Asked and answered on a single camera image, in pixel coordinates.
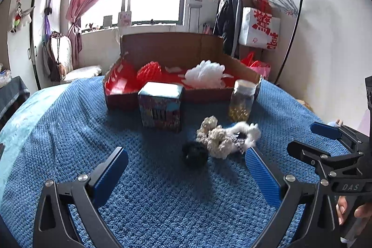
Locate clear plastic bag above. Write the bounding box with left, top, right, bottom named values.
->
left=0, top=69, right=12, bottom=87

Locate dark cloth covered table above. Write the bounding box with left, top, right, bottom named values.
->
left=0, top=76, right=30, bottom=121

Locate red paper decoration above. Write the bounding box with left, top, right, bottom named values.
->
left=256, top=0, right=272, bottom=14

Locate glass jar with lid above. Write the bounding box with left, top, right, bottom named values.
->
left=229, top=79, right=257, bottom=122

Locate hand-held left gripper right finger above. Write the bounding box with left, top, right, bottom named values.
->
left=245, top=147, right=341, bottom=248

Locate red plastic bag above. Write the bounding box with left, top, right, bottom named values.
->
left=241, top=51, right=266, bottom=68

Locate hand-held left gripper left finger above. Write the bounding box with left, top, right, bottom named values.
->
left=33, top=146, right=129, bottom=248

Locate white bag with red print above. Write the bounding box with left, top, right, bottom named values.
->
left=238, top=7, right=281, bottom=49

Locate small printed box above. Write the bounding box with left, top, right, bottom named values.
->
left=138, top=82, right=185, bottom=133

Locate purple hanging strap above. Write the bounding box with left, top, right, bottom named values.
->
left=43, top=8, right=53, bottom=45

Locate person's right hand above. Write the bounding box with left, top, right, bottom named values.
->
left=336, top=196, right=372, bottom=225

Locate dark jacket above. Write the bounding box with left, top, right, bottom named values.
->
left=213, top=0, right=243, bottom=58

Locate pink card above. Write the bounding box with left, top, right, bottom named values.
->
left=119, top=11, right=132, bottom=28

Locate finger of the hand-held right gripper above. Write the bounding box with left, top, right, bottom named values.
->
left=287, top=141, right=335, bottom=176
left=310, top=122, right=361, bottom=152

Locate red foam net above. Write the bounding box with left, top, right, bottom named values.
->
left=136, top=61, right=162, bottom=89

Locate white cushioned chair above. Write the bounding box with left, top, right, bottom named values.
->
left=48, top=33, right=102, bottom=83

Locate white fluffy cotton ball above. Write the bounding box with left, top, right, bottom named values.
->
left=185, top=60, right=226, bottom=89

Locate cardboard box with red lining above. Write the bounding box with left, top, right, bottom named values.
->
left=104, top=32, right=263, bottom=110

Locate black clothes rack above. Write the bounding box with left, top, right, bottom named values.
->
left=213, top=0, right=304, bottom=86

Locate white wardrobe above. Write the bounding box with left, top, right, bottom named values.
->
left=7, top=0, right=63, bottom=92

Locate white metal stand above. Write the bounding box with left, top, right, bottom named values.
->
left=187, top=3, right=202, bottom=33

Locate black scrunchie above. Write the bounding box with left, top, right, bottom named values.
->
left=182, top=142, right=209, bottom=168

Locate light blue bedsheet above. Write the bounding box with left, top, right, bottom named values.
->
left=0, top=85, right=67, bottom=193

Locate blue knit blanket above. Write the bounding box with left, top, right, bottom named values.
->
left=0, top=76, right=353, bottom=248

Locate hanging plush toy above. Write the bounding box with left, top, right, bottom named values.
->
left=10, top=0, right=32, bottom=33

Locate brown chain bag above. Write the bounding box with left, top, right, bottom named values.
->
left=46, top=31, right=69, bottom=81

